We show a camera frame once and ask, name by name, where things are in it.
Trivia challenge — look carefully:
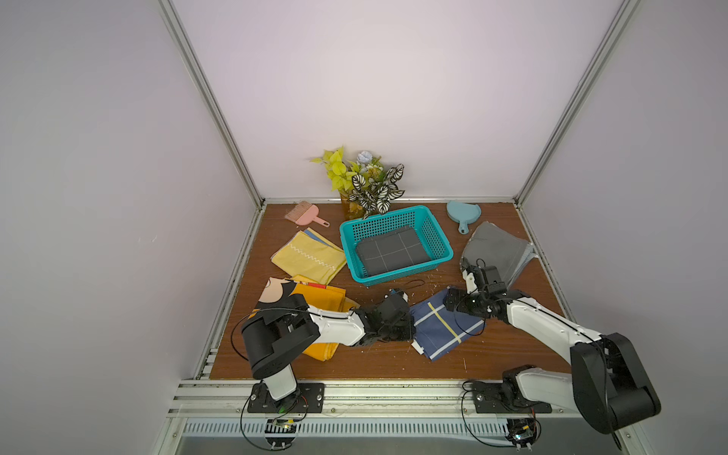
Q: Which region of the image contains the navy striped pillowcase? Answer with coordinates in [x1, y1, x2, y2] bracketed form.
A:
[409, 289, 486, 362]

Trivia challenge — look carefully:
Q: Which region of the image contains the teal plastic laundry basket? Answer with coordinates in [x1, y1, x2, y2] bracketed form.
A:
[339, 206, 454, 287]

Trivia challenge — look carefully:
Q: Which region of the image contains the dark grey checked pillowcase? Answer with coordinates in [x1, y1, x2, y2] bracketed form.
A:
[356, 226, 431, 276]

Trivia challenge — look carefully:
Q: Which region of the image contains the pale yellow pillowcase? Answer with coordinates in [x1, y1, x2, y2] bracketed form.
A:
[271, 229, 347, 284]

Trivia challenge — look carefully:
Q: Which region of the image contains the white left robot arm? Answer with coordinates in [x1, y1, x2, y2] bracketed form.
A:
[241, 289, 415, 402]

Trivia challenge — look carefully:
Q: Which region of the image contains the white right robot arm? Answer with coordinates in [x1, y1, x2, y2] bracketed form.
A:
[444, 265, 662, 434]

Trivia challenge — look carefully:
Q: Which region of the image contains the right controller board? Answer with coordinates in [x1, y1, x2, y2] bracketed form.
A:
[505, 418, 540, 451]

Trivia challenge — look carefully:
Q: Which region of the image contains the controller board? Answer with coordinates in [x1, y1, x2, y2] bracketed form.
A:
[264, 418, 299, 451]
[505, 418, 540, 451]

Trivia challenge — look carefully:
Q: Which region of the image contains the artificial potted plant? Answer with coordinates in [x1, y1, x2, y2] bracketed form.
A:
[310, 146, 405, 221]

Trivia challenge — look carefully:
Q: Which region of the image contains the pink hand brush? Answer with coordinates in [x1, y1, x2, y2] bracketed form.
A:
[284, 201, 330, 228]

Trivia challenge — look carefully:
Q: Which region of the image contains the left controller board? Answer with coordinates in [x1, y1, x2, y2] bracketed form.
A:
[264, 418, 299, 451]

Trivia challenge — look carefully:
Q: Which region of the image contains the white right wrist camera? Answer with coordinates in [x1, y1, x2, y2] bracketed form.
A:
[462, 267, 482, 294]

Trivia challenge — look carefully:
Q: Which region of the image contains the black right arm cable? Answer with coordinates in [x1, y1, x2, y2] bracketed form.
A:
[459, 380, 513, 450]

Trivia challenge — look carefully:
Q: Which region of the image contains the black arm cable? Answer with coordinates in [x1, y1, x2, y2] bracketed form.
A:
[238, 391, 274, 453]
[459, 380, 513, 450]

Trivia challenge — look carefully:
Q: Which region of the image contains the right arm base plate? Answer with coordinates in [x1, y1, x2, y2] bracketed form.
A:
[466, 381, 553, 414]

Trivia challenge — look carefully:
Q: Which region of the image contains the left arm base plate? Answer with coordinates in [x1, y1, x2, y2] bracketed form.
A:
[246, 382, 325, 415]

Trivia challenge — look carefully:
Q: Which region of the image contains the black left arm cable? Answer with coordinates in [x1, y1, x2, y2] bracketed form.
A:
[238, 391, 274, 453]

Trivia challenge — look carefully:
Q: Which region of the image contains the aluminium front rail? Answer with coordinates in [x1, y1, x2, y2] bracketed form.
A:
[152, 379, 632, 455]

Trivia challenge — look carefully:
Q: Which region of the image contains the aluminium corner post left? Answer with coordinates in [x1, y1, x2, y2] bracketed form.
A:
[157, 0, 265, 212]

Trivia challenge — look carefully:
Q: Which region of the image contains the aluminium corner post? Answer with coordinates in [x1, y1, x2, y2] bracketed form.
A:
[157, 0, 265, 212]
[514, 0, 641, 209]

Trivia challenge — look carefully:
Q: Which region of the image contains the aluminium corner post right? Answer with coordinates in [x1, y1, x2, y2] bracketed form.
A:
[514, 0, 641, 209]

